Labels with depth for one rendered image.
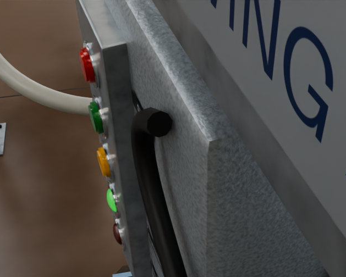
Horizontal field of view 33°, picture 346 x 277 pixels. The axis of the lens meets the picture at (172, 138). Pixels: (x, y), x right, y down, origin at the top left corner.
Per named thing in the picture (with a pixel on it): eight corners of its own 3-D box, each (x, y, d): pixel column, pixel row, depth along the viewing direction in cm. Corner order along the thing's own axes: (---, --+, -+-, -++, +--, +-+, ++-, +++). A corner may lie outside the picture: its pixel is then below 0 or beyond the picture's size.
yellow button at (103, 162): (117, 181, 49) (114, 159, 47) (105, 184, 49) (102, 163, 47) (109, 160, 51) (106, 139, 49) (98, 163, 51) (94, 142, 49)
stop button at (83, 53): (103, 87, 42) (99, 59, 40) (89, 91, 42) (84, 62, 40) (94, 67, 44) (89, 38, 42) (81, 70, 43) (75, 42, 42)
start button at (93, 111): (111, 138, 45) (107, 113, 44) (98, 141, 45) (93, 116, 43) (102, 117, 47) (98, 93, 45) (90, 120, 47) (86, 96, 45)
